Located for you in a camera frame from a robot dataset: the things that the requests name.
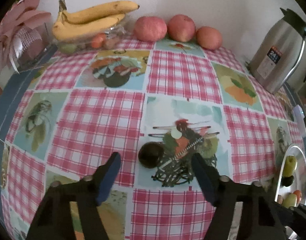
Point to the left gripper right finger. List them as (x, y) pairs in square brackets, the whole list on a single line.
[(241, 211)]

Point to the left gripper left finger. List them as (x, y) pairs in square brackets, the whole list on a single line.
[(53, 219)]

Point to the dark plum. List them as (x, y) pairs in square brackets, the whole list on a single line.
[(287, 181), (150, 154)]

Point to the green pear lower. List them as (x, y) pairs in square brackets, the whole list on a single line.
[(290, 201)]

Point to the green pear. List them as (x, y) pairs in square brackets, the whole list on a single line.
[(290, 166), (290, 201)]

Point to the orange tangerine right upper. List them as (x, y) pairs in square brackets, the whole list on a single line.
[(299, 195)]

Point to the brown kiwi upper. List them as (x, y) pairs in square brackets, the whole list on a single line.
[(280, 199)]

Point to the silver metal plate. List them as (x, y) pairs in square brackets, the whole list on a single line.
[(299, 175)]

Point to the dark plum on plate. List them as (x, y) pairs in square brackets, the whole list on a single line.
[(287, 181)]

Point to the green pear upper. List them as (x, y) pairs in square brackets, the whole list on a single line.
[(290, 166)]

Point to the white power strip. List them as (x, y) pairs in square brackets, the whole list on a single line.
[(299, 118)]

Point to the pink checkered tablecloth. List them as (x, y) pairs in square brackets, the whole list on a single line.
[(63, 118)]

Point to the stainless steel thermos jug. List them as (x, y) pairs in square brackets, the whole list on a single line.
[(280, 52)]

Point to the pink flower bouquet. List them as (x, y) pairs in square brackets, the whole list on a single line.
[(18, 29)]

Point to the clear plastic fruit tray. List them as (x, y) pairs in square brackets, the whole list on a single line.
[(105, 39)]

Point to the right red apple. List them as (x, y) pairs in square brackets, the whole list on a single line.
[(209, 38)]

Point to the red apple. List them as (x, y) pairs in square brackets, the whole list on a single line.
[(209, 38), (150, 28), (181, 28)]

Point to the yellow banana bunch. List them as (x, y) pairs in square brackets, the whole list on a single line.
[(70, 26)]

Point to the middle red apple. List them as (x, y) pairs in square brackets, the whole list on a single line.
[(181, 28)]

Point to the left red apple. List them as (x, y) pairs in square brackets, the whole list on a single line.
[(150, 28)]

